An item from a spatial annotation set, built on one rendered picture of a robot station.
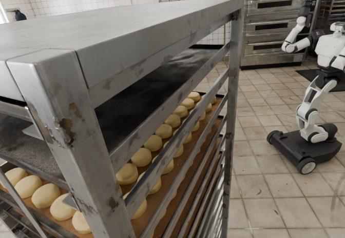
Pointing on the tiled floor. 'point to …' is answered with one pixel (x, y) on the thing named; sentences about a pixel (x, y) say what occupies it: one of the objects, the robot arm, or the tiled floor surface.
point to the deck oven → (273, 20)
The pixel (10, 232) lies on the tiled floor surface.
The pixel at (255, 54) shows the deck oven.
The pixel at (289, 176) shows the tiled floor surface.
